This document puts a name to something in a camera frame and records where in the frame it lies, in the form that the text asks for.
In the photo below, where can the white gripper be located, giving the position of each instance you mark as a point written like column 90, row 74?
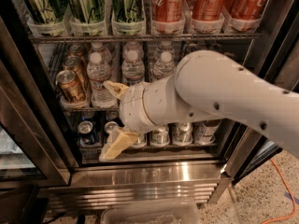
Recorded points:
column 135, row 105

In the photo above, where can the orange can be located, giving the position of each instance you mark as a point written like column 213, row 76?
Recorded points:
column 70, row 86
column 76, row 64
column 77, row 50

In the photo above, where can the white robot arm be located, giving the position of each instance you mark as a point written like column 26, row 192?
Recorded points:
column 206, row 85

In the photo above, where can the blue can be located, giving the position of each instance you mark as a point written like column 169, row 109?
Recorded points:
column 109, row 126
column 87, row 133

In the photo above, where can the left green white can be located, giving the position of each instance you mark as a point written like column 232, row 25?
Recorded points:
column 141, row 141

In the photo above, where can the green white can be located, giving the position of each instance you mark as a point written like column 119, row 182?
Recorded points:
column 182, row 133
column 141, row 141
column 160, row 136

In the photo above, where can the left blue can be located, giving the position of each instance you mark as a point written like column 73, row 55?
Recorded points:
column 87, row 133

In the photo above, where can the middle green white can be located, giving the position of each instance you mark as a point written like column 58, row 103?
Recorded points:
column 160, row 136

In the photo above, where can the right green white can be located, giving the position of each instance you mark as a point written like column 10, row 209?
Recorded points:
column 182, row 133

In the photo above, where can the glass fridge door left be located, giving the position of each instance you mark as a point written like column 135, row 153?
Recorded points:
column 20, row 105

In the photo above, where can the steel fridge cabinet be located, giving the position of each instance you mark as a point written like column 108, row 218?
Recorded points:
column 200, row 173

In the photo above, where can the left red cola can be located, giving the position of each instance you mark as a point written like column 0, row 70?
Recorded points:
column 166, row 10

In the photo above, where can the red cola can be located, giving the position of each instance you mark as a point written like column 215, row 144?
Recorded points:
column 166, row 10
column 246, row 9
column 207, row 10

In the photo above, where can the middle red cola can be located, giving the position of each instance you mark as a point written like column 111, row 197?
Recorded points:
column 207, row 10

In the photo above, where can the right red cola can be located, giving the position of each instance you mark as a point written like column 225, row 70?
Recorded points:
column 246, row 9

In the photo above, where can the middle front water bottle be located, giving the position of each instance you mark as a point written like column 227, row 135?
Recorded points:
column 133, row 68

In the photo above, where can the water bottle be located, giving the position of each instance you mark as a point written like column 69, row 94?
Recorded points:
column 164, row 67
column 98, row 71
column 133, row 68
column 133, row 45
column 162, row 47
column 102, row 50

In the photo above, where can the left front water bottle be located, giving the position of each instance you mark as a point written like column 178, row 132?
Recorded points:
column 98, row 71

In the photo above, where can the left rear water bottle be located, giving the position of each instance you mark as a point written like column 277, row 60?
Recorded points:
column 102, row 50

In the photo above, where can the middle rear water bottle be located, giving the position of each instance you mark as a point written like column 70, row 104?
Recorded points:
column 133, row 45

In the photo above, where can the right front water bottle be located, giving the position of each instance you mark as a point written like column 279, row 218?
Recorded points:
column 164, row 67

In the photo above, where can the right rear water bottle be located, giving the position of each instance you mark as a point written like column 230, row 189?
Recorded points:
column 162, row 47

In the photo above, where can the brown drink bottle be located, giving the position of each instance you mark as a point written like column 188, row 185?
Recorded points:
column 204, row 133

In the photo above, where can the clear plastic bin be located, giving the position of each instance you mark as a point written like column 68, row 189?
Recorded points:
column 152, row 213

